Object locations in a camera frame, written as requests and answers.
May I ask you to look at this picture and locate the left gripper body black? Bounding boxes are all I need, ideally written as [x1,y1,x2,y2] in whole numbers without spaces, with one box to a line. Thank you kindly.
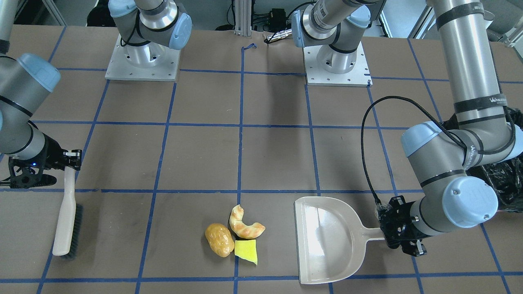
[377,202,421,249]

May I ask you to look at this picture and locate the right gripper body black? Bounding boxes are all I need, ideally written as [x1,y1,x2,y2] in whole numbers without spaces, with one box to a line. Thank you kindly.
[7,135,64,185]

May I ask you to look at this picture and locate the beige plastic dustpan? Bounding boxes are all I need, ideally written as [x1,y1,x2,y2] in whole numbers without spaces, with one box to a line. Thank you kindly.
[294,196,384,285]

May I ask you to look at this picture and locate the white hand brush black bristles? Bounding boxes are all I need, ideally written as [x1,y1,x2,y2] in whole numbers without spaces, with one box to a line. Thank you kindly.
[52,166,83,260]

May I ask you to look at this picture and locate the toy croissant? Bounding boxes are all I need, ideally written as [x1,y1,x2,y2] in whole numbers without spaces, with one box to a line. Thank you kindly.
[228,205,266,239]

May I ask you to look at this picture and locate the yellow sponge piece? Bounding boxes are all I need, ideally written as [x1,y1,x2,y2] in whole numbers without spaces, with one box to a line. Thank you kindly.
[234,239,258,265]

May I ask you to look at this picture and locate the toy potato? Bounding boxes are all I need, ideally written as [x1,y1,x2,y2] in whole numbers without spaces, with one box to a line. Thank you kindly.
[204,223,235,258]

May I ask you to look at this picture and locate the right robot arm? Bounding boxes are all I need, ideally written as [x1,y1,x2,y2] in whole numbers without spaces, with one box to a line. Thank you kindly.
[0,0,192,189]

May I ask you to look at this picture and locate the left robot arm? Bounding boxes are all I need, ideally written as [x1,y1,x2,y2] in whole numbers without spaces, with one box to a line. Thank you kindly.
[369,0,522,256]

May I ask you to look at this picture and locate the bin with black bag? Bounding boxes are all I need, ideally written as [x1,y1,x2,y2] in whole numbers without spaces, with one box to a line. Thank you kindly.
[439,106,523,214]

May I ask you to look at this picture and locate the silver connector plug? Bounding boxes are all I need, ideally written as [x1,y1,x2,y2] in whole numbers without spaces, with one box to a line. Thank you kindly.
[264,29,293,44]

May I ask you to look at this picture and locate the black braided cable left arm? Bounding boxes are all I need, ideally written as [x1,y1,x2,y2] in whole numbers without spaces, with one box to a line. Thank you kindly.
[360,96,516,205]

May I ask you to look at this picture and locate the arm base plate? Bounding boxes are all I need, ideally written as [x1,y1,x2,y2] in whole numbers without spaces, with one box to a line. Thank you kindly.
[105,35,181,82]
[303,42,373,87]

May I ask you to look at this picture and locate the aluminium frame post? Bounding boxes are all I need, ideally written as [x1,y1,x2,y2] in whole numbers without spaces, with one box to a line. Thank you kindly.
[233,0,253,38]

